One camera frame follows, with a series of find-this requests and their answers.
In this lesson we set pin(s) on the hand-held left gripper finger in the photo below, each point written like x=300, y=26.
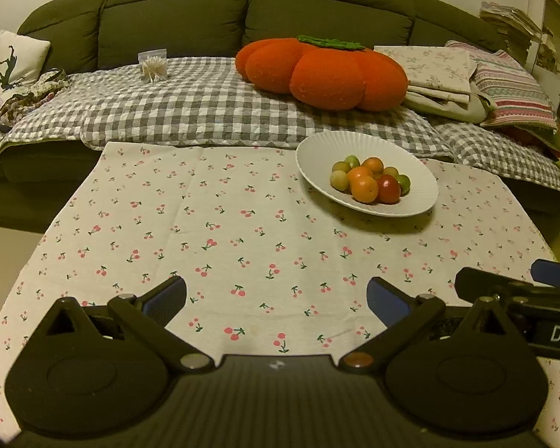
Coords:
x=388, y=302

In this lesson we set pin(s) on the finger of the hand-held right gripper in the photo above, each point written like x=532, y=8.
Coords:
x=165, y=297
x=555, y=271
x=504, y=287

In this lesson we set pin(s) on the white ribbed plate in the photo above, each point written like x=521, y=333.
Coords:
x=410, y=196

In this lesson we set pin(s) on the red tomato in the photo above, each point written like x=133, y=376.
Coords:
x=388, y=190

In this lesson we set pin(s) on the orange tangerine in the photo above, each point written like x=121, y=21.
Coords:
x=364, y=190
x=373, y=165
x=356, y=172

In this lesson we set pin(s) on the small green fruit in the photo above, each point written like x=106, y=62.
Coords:
x=404, y=184
x=352, y=161
x=340, y=166
x=339, y=180
x=390, y=172

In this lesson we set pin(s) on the cherry print tablecloth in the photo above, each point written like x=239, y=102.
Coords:
x=242, y=214

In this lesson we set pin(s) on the folded beige cloth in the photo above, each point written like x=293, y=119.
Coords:
x=448, y=108

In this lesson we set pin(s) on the striped patterned pillow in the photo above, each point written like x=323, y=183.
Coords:
x=508, y=88

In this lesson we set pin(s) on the grey checkered blanket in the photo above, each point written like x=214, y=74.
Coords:
x=191, y=107

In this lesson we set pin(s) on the folded floral cloth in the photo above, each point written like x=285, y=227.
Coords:
x=429, y=67

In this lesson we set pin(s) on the orange pumpkin cushion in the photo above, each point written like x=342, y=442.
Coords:
x=326, y=74

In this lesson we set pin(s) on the crumpled floral cloth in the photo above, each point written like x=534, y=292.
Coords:
x=23, y=98

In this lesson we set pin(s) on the stack of papers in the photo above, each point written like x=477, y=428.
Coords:
x=508, y=18

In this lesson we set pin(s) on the white embroidered pillow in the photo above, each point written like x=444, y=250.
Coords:
x=16, y=65

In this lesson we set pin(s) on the dark green sofa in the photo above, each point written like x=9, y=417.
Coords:
x=177, y=14

